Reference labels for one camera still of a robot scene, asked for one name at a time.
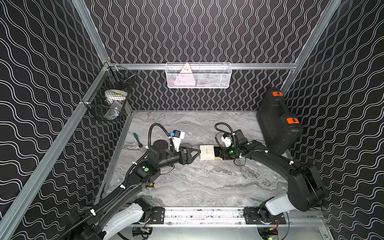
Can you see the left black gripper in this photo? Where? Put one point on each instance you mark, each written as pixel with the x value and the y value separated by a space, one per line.
pixel 185 155

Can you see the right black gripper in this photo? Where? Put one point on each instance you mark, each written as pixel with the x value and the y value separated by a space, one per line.
pixel 223 155

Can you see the tan jewelry box drawer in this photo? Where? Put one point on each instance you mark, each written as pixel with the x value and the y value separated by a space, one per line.
pixel 218 153

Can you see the white jewelry box sleeve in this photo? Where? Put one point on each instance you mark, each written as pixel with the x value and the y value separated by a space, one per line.
pixel 207 152

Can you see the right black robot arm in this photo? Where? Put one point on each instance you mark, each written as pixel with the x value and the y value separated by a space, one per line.
pixel 305 187

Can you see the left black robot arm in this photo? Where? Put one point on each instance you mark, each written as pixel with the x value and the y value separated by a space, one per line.
pixel 122 208

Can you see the black plastic tool case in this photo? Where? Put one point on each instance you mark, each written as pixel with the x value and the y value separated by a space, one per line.
pixel 279 126

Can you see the pink triangular card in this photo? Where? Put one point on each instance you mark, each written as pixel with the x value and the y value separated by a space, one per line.
pixel 186 77

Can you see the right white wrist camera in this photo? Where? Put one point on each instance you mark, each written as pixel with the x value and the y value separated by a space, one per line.
pixel 227 140

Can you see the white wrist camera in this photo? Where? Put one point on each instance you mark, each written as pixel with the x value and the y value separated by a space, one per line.
pixel 176 137
pixel 227 140

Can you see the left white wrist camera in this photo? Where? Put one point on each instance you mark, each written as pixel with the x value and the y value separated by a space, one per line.
pixel 176 137

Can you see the green handled screwdriver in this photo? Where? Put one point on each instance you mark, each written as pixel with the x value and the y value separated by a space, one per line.
pixel 140 145

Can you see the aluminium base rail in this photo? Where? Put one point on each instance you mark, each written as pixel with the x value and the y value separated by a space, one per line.
pixel 210 217

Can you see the white wire wall basket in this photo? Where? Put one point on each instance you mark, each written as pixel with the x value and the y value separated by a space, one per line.
pixel 207 75

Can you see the black wire mesh basket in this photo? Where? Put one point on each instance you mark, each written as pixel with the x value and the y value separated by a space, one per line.
pixel 116 78

